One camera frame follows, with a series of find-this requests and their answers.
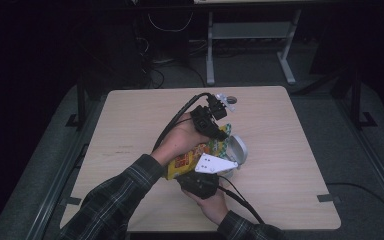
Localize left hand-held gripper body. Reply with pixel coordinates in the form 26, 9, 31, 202
190, 93, 238, 138

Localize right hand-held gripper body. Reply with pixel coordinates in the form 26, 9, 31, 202
176, 152, 240, 201

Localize white lidded container with handle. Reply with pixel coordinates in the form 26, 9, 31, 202
218, 133, 249, 178

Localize yellow spouted refill pouch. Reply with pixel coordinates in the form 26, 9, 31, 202
164, 123, 233, 181

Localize person's right hand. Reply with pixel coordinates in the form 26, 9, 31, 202
181, 188, 230, 226

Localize person's left hand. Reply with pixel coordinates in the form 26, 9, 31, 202
150, 112, 213, 167

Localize black metal stand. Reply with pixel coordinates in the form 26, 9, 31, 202
65, 76, 88, 131
350, 66, 378, 129

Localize left hand-held gripper cable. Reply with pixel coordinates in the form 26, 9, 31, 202
152, 92, 213, 151

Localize hand-held gripper cable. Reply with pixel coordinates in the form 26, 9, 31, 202
217, 175, 266, 224
152, 92, 213, 151

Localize right hand-held gripper cable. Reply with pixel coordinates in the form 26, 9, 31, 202
217, 175, 266, 224

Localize black floor cable bundle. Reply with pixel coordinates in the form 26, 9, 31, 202
141, 61, 208, 89

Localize white hanging cable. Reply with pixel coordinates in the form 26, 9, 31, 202
147, 11, 194, 33

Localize white metal desk frame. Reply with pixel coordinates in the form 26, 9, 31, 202
205, 9, 302, 86

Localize aluminium floor rail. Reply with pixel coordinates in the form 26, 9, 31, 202
23, 99, 105, 240
333, 96, 384, 218

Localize long black floor cable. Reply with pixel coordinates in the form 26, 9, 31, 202
326, 181, 384, 214

